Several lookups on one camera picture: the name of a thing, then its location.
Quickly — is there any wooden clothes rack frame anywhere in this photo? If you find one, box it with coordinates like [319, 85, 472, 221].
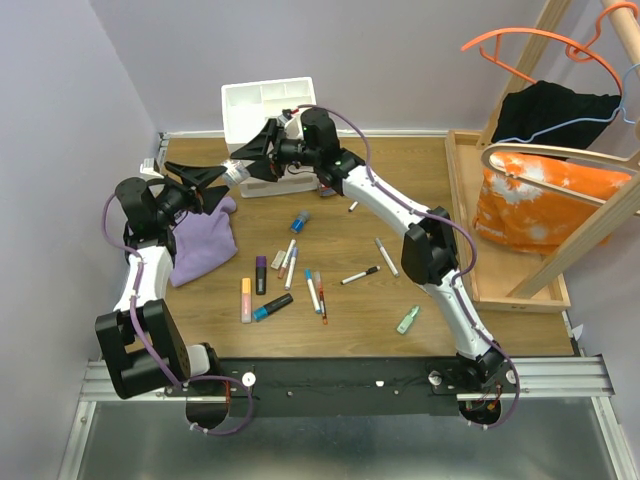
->
[463, 1, 639, 299]

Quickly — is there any black garment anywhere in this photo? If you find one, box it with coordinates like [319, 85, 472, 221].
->
[492, 79, 624, 151]

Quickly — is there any green stapler remover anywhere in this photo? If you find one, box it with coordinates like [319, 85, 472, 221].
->
[396, 305, 421, 335]

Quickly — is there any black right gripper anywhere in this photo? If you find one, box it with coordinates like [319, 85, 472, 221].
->
[229, 120, 318, 185]

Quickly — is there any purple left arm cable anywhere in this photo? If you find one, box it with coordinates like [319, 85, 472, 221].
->
[101, 192, 256, 436]

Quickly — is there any orange white tie-dye garment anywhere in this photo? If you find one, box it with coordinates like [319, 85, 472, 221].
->
[472, 152, 636, 256]

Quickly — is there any light blue wire hanger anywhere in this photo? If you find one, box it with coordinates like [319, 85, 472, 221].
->
[496, 62, 640, 145]

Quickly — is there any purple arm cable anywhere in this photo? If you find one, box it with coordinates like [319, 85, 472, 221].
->
[294, 103, 523, 431]
[101, 192, 256, 436]

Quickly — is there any orange pink highlighter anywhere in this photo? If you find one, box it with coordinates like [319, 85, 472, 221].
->
[240, 277, 252, 324]

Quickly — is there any clear jar of paperclips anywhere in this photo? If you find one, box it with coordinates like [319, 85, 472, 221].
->
[221, 159, 250, 188]

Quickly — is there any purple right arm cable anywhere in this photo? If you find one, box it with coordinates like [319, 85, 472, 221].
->
[294, 103, 523, 431]

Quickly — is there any orange plastic hanger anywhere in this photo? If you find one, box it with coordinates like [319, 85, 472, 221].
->
[460, 1, 639, 95]

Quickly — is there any purple black highlighter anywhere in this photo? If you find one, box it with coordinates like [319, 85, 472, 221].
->
[255, 255, 267, 295]

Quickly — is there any pink cap pencil tube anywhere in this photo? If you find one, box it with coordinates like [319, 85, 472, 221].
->
[317, 184, 336, 197]

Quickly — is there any light blue white pen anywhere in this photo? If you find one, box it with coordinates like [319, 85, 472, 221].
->
[284, 247, 298, 292]

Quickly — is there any blue black highlighter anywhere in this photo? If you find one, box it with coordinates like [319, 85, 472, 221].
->
[253, 293, 293, 322]

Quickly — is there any orange red pen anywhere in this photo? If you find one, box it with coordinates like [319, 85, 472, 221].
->
[314, 271, 328, 326]

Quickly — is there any grey white marker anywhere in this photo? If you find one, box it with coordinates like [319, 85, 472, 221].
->
[374, 237, 400, 278]

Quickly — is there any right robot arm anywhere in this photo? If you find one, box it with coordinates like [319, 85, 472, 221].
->
[231, 105, 520, 392]

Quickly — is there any wooden hanger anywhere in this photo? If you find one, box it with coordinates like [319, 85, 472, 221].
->
[481, 142, 639, 207]

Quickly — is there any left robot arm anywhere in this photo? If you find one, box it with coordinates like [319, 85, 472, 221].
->
[95, 163, 229, 399]

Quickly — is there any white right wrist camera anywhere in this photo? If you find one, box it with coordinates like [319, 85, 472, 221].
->
[276, 108, 299, 128]

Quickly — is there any blue cap white pen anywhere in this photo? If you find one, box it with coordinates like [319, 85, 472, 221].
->
[304, 268, 321, 314]

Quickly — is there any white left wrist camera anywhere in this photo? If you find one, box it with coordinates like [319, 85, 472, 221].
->
[139, 158, 163, 180]

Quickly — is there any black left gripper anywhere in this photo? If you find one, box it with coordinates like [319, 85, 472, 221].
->
[154, 160, 229, 226]

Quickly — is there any salmon tip white pen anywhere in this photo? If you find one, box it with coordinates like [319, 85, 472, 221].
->
[278, 239, 296, 279]

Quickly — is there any black cap white marker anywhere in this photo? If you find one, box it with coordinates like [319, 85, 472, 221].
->
[340, 265, 380, 285]

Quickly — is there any white plastic drawer organizer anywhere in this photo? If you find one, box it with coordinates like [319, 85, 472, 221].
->
[221, 77, 318, 198]

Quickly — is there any aluminium frame rail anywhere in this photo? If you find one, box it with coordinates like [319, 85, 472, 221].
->
[60, 356, 639, 479]

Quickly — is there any purple cloth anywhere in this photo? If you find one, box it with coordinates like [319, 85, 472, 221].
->
[170, 197, 238, 288]

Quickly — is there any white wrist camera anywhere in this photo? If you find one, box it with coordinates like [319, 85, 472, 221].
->
[276, 108, 299, 128]
[139, 158, 163, 180]

